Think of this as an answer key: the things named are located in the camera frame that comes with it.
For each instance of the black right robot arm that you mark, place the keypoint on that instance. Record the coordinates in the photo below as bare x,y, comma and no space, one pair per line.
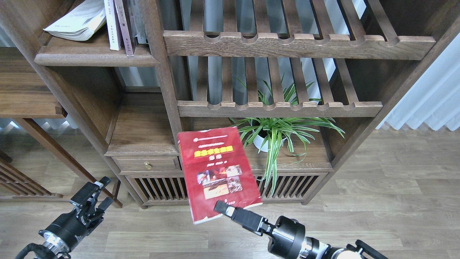
314,249

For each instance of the white and lilac book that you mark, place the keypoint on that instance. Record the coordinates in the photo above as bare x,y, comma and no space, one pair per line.
114,33

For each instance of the white plant pot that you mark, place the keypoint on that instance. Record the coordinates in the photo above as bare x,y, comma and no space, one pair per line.
262,143

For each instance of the green spider plant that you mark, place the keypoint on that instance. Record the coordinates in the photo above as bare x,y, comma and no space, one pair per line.
297,131

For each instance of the red book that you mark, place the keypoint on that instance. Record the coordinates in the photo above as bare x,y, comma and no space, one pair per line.
216,168

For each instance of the left slatted cabinet door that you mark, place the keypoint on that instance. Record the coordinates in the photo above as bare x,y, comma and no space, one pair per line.
156,190

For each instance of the dark wooden bookshelf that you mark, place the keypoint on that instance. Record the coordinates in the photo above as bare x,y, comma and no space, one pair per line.
209,60

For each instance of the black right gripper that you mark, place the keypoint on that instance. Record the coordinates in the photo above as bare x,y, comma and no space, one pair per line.
286,238

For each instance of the yellow-green book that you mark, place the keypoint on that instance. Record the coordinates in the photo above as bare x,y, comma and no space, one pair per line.
80,23

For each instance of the small wooden drawer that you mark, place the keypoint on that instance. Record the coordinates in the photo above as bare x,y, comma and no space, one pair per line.
148,163

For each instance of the upright white books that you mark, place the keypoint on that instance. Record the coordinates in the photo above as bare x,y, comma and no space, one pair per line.
131,25

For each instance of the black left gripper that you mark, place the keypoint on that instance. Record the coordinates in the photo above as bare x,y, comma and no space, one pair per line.
70,229

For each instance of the slatted cabinet door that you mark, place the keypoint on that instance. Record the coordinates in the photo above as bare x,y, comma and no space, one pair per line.
156,190
290,187

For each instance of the white curtain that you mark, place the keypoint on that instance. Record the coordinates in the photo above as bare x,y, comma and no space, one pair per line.
434,99

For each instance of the right slatted cabinet door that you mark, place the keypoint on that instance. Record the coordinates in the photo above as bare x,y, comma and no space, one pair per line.
290,187

